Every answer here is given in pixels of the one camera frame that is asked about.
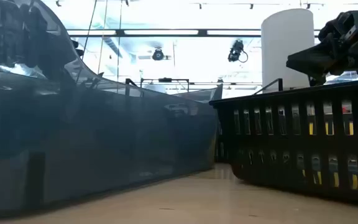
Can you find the small black clamp fixture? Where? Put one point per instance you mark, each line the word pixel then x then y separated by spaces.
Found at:
pixel 79 51

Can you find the black overhead frame beam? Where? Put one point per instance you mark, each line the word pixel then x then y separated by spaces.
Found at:
pixel 166 35

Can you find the black slotted plastic basket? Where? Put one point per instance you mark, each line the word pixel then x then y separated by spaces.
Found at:
pixel 291 143

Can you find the black metal bracket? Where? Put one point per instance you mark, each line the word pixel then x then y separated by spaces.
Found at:
pixel 280 84
pixel 127 81

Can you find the white cylindrical column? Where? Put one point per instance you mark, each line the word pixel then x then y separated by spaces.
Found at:
pixel 287 46

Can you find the translucent grey plastic basket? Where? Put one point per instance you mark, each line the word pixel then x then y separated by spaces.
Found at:
pixel 204 95
pixel 104 140

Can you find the black ceiling track spotlight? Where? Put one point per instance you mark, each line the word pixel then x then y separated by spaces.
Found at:
pixel 58 3
pixel 200 5
pixel 307 5
pixel 126 2
pixel 251 6

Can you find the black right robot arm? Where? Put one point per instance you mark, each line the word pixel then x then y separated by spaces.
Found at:
pixel 328 31

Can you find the black metal rail frame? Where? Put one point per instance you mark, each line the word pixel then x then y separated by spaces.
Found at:
pixel 165 80

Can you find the black hanging dome camera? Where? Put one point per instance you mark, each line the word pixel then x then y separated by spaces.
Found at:
pixel 158 54

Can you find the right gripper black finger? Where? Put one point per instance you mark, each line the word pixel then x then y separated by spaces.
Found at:
pixel 312 60

